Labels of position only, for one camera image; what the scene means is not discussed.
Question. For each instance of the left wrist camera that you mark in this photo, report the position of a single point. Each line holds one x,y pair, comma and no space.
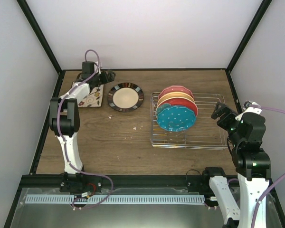
98,67

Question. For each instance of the pink polka dot plate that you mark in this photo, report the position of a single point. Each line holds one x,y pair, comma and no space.
175,88

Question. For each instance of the black frame rail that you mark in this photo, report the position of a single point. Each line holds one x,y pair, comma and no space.
76,184

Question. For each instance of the blue polka dot plate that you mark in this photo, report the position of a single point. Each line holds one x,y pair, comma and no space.
175,118

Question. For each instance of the wire dish rack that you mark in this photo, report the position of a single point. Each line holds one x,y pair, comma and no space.
204,134

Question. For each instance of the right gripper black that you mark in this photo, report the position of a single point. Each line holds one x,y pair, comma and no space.
224,109

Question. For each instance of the white slotted cable duct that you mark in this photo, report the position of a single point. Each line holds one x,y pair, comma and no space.
116,199

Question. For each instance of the black rimmed round plate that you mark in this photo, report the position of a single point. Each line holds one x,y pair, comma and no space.
125,97

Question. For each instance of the square floral plate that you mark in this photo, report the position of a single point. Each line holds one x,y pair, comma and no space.
87,97

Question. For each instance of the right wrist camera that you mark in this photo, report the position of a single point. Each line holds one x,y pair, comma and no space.
249,107

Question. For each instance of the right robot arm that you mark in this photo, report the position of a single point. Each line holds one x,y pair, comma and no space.
252,164

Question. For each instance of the red plate teal flower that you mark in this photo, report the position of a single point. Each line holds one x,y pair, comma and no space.
179,101

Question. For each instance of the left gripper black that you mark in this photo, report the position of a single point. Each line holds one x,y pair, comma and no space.
105,80

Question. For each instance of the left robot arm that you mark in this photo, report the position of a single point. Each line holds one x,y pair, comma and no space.
64,119

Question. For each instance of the yellow round plate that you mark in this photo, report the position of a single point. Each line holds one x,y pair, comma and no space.
172,95

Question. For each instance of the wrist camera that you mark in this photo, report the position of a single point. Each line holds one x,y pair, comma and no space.
249,107
98,67

